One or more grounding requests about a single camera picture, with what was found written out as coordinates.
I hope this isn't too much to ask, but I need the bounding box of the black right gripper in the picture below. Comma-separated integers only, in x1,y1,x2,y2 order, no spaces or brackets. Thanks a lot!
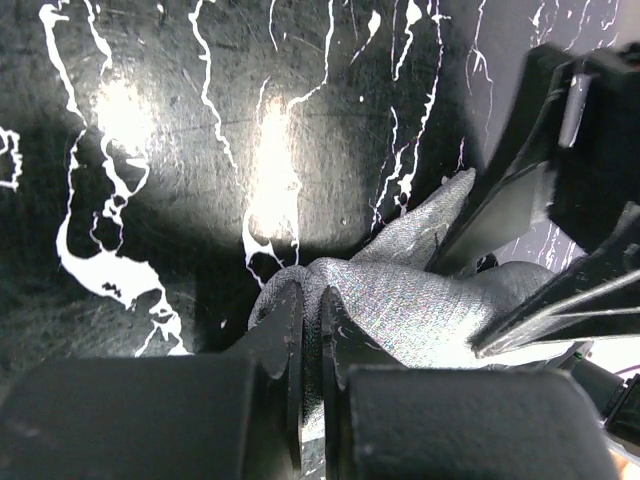
427,42,639,358

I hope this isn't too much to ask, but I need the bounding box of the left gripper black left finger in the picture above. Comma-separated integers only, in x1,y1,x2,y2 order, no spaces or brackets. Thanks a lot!
1,281,304,479

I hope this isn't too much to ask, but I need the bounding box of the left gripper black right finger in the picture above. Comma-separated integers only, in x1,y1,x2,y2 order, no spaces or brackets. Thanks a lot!
321,288,618,479

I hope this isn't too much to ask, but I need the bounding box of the grey cloth napkin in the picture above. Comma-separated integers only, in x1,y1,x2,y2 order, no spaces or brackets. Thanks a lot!
248,169,571,440

